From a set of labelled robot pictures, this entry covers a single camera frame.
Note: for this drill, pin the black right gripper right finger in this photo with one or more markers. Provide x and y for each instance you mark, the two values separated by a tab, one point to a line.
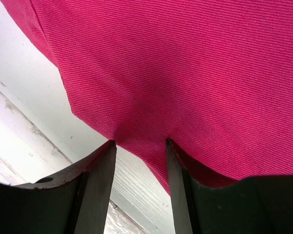
206	202

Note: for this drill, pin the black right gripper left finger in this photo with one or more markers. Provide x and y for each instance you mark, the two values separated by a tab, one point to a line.
73	200

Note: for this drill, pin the pink trousers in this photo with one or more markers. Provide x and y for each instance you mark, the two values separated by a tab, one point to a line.
216	76

